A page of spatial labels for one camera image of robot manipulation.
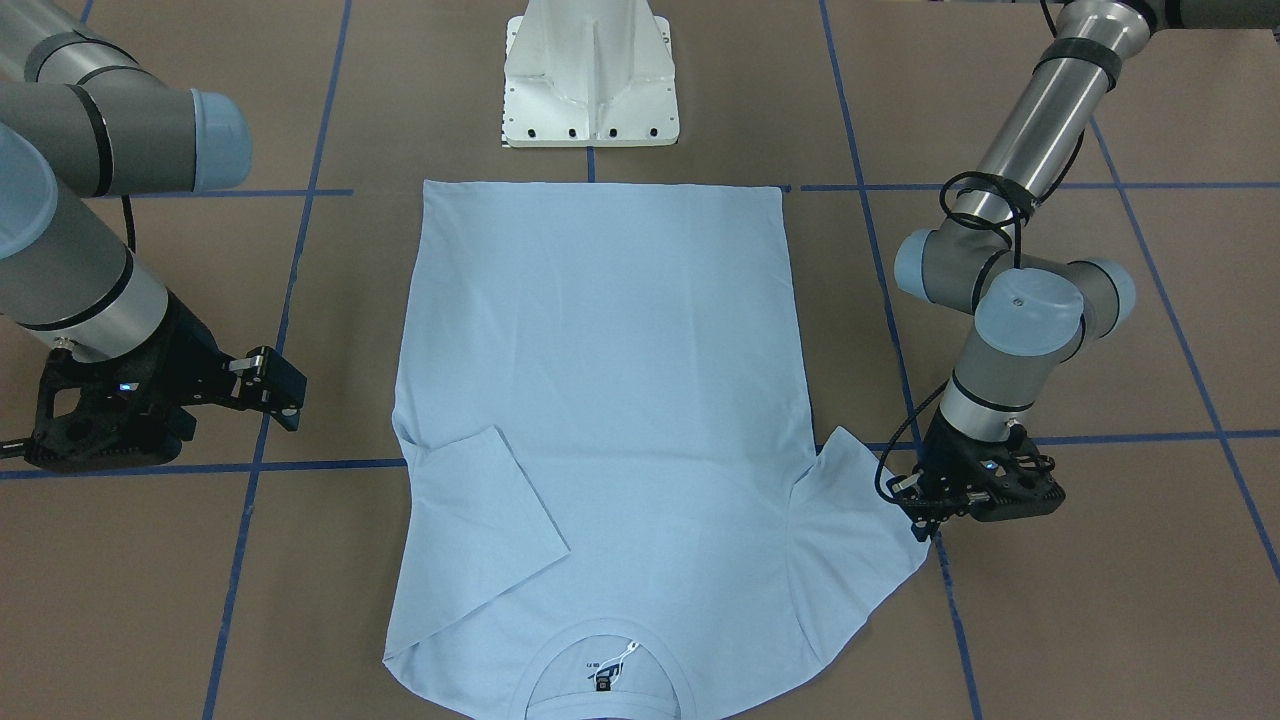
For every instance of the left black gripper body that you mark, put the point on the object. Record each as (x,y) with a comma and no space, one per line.
(944,448)

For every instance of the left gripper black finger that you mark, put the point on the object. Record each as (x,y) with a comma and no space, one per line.
(927,514)

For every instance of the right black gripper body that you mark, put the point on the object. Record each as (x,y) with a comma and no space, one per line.
(183,352)

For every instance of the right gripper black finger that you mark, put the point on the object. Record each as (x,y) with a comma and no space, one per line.
(267,383)

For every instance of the light blue t-shirt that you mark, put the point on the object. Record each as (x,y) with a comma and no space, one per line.
(619,509)

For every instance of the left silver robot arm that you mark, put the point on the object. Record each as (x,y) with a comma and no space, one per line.
(1029,314)

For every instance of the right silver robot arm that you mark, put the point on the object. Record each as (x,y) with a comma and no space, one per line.
(82,120)

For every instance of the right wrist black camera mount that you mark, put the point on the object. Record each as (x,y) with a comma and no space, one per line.
(103,416)

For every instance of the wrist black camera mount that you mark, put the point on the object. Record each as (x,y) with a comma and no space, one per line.
(1017,480)
(103,416)

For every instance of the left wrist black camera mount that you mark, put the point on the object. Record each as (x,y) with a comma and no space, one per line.
(1017,480)

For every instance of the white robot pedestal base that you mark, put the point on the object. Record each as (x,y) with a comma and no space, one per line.
(589,74)

